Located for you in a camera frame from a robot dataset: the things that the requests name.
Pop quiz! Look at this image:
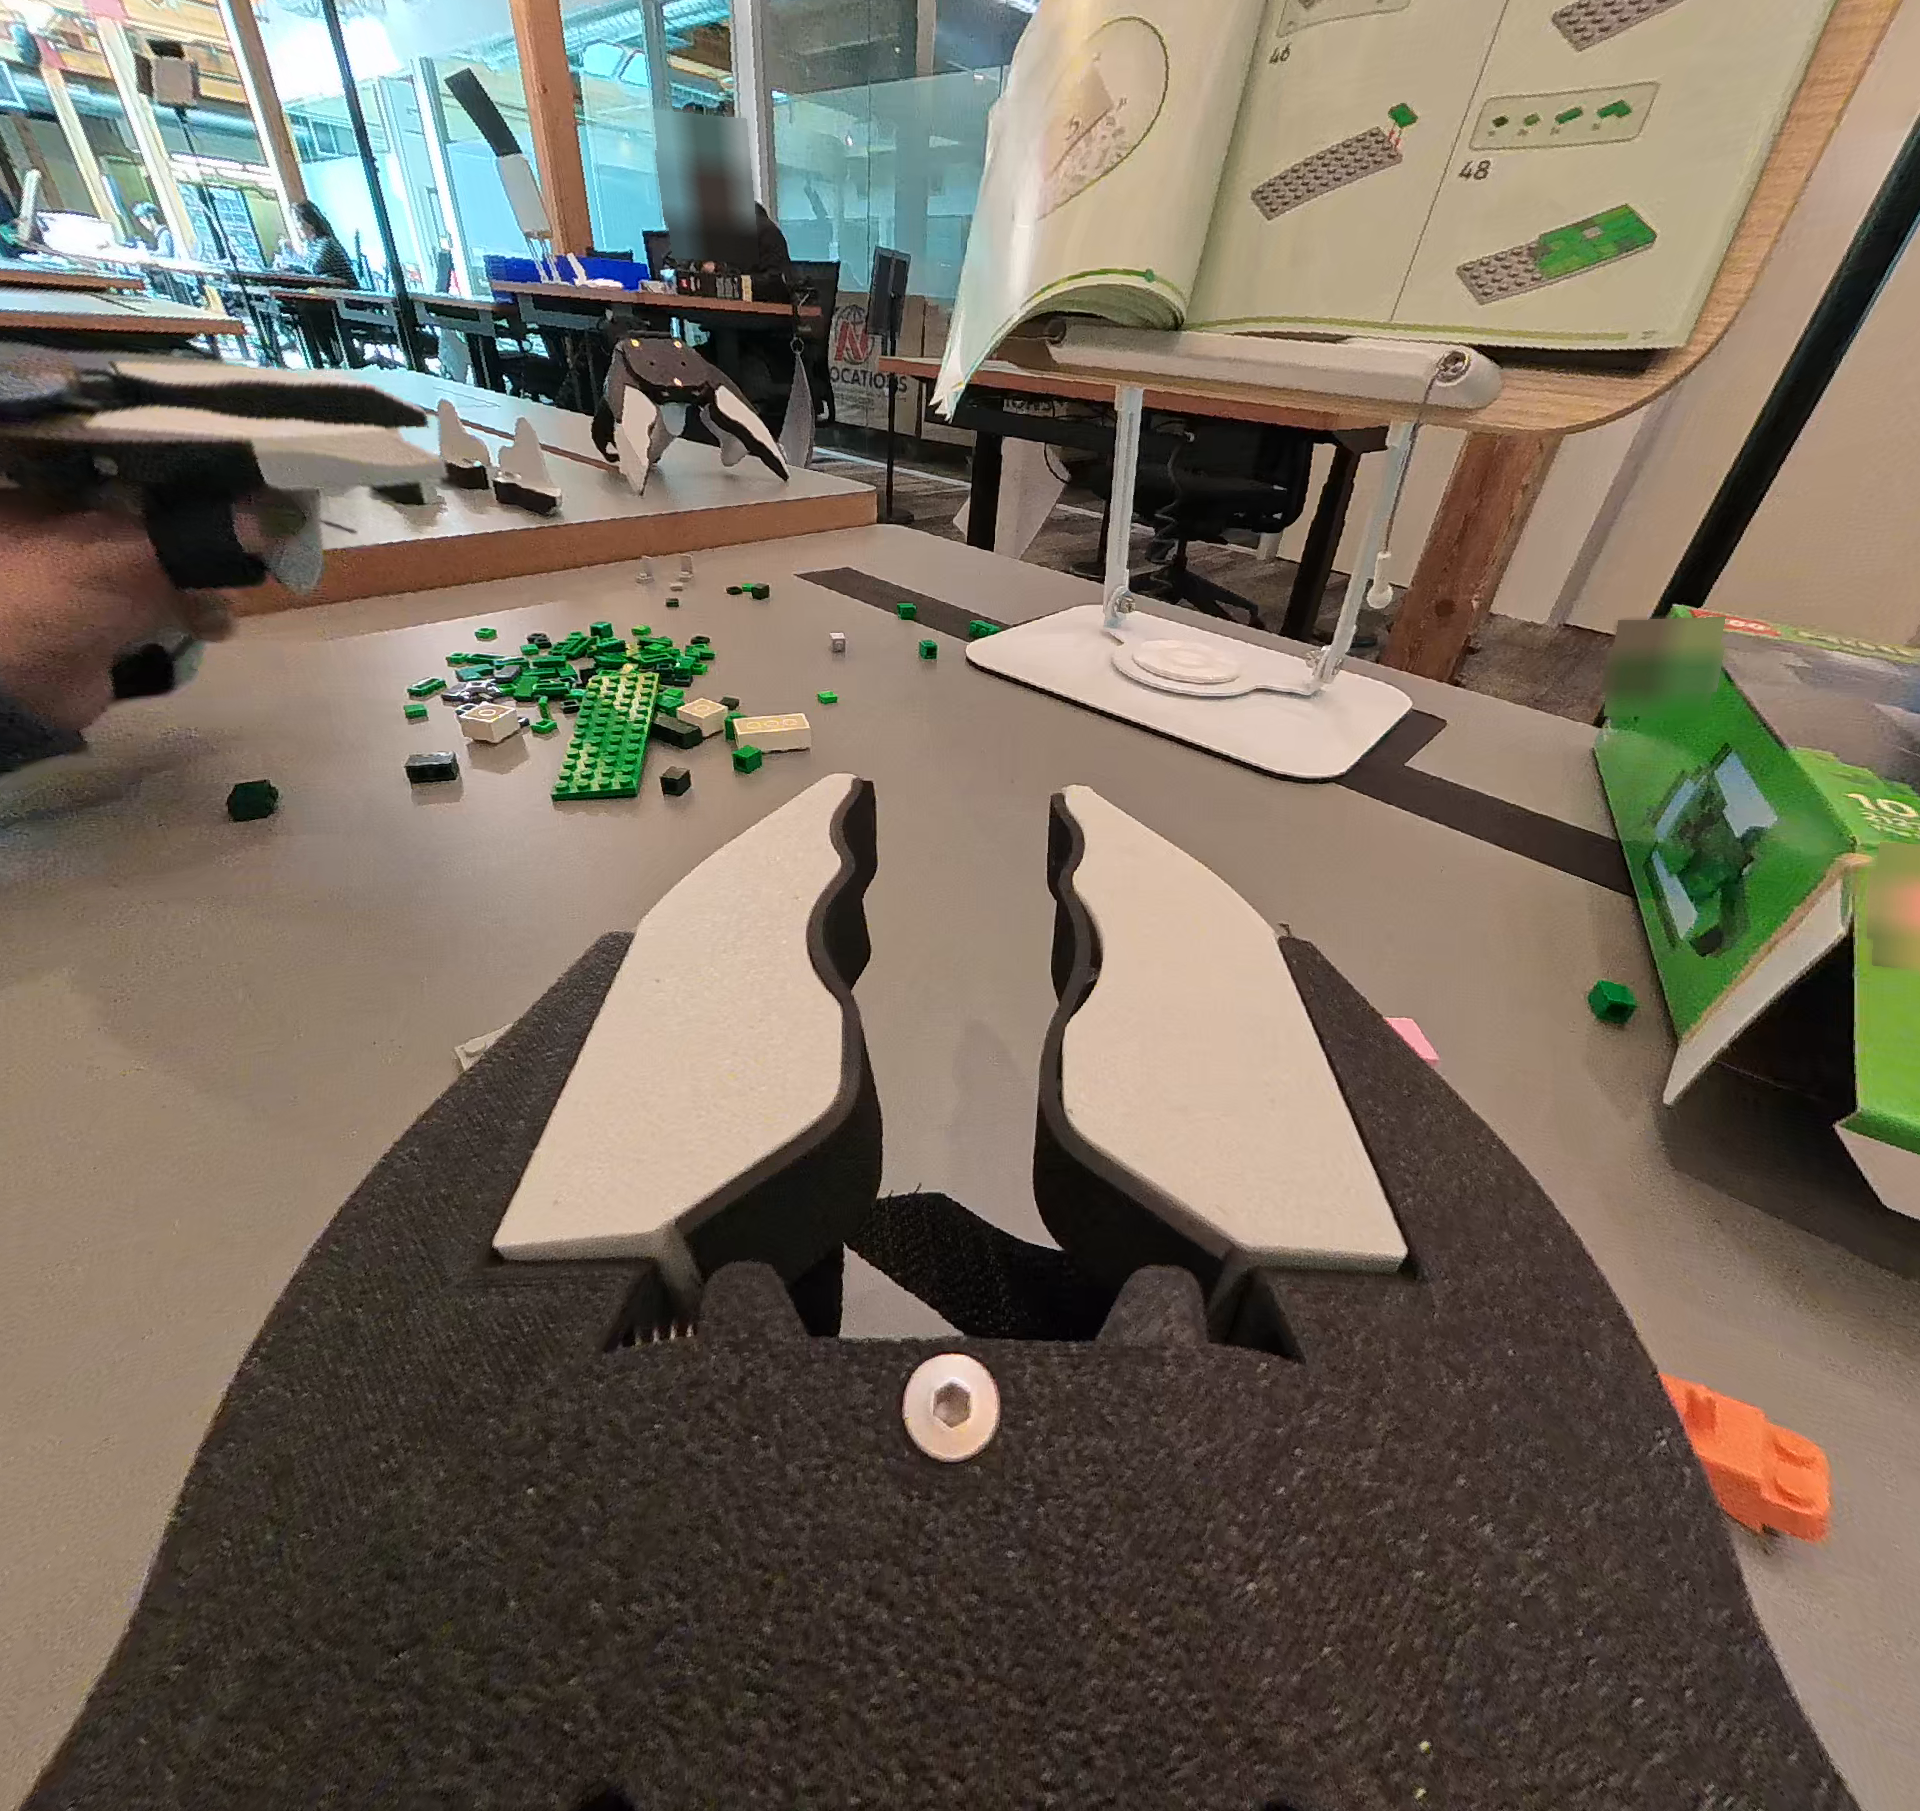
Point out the green cardboard box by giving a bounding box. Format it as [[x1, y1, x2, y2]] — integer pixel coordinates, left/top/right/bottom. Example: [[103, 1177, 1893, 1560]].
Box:
[[1591, 607, 1920, 1231]]

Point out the wooden post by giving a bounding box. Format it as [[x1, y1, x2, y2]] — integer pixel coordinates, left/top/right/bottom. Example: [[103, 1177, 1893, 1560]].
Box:
[[1421, 424, 1572, 687]]

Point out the grey desk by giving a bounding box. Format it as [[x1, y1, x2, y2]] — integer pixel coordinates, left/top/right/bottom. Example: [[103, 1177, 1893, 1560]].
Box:
[[0, 522, 1920, 1811]]

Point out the pile of small green bricks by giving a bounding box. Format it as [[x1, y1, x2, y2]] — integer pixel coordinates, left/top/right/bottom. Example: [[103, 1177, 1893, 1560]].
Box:
[[402, 580, 788, 779]]

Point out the white book stand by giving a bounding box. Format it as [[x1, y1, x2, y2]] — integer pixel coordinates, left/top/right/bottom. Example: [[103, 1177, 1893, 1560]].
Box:
[[967, 323, 1506, 787]]

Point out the black tape strip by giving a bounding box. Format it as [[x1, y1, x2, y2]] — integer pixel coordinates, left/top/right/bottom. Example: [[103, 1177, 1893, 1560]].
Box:
[[793, 562, 1631, 896]]

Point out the long green studded plate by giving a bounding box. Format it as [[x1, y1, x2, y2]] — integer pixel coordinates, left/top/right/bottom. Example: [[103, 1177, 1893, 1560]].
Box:
[[551, 670, 663, 804]]

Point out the wood edged grey table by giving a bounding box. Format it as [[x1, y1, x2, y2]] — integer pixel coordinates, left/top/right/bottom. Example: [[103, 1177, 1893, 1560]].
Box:
[[225, 363, 880, 621]]

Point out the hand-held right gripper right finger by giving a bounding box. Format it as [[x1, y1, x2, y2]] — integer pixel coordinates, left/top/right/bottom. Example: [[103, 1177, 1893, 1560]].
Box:
[[1031, 784, 1413, 1279]]

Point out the wooden column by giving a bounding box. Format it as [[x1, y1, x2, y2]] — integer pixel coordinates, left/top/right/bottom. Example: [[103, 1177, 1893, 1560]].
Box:
[[487, 0, 600, 262]]

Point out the black pole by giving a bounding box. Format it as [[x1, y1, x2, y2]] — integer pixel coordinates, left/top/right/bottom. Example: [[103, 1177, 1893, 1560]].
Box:
[[1654, 161, 1920, 629]]

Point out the open instruction booklet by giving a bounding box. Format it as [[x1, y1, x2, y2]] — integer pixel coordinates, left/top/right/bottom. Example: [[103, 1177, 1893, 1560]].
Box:
[[931, 0, 1887, 422]]

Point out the spare hand-held gripper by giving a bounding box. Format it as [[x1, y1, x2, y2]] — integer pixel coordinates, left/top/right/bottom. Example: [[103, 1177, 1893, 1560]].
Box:
[[589, 329, 793, 496]]

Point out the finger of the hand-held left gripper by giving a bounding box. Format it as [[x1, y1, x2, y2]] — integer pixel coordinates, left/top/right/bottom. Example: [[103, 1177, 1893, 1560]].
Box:
[[89, 426, 448, 496], [89, 356, 439, 436]]

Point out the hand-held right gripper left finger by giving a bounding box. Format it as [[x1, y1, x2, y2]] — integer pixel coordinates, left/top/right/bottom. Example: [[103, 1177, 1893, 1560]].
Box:
[[491, 772, 882, 1279]]

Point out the person's left hand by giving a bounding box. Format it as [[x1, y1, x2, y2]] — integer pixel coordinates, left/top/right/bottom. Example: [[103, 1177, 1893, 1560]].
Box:
[[0, 499, 249, 737]]

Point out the black office chair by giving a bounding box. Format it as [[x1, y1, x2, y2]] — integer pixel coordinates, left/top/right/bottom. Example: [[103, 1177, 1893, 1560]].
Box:
[[1130, 422, 1332, 628]]

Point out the orange brick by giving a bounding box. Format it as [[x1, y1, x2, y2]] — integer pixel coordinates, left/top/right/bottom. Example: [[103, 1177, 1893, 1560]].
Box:
[[1658, 1370, 1834, 1544]]

